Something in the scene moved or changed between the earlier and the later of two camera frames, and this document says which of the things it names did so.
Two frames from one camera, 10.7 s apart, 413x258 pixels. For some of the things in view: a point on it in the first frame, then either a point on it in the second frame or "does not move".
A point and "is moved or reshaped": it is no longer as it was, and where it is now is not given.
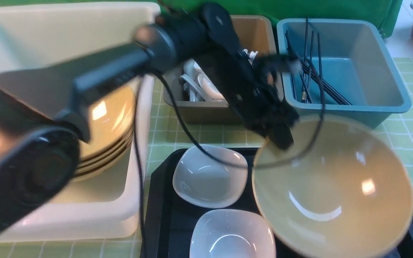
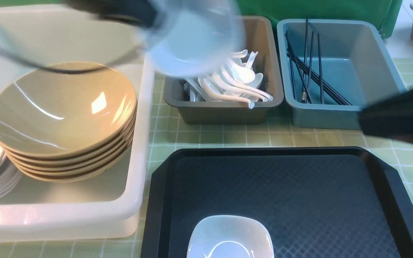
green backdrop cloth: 388,12 does not move
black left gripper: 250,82 → 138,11
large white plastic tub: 13,37 does not move
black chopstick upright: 321,80 does not move
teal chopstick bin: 347,68 does not move
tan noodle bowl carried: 342,190 is moved or reshaped
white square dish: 209,176 is moved or reshaped
